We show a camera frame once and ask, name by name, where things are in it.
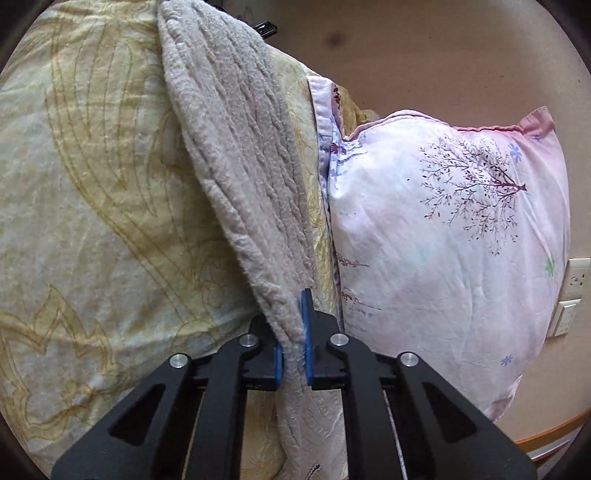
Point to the white light switch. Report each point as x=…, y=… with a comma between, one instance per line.
x=564, y=318

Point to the white wall socket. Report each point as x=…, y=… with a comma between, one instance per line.
x=579, y=279

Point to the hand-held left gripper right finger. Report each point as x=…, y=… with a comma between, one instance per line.
x=307, y=341

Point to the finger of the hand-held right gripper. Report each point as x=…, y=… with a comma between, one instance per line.
x=265, y=28

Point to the pink lavender print pillow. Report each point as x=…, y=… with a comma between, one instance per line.
x=324, y=115

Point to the pink tree print pillow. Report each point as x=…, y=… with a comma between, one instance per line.
x=438, y=277

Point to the yellow patterned bed sheet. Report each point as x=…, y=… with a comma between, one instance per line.
x=92, y=184

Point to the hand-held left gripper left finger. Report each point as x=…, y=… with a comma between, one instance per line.
x=278, y=367

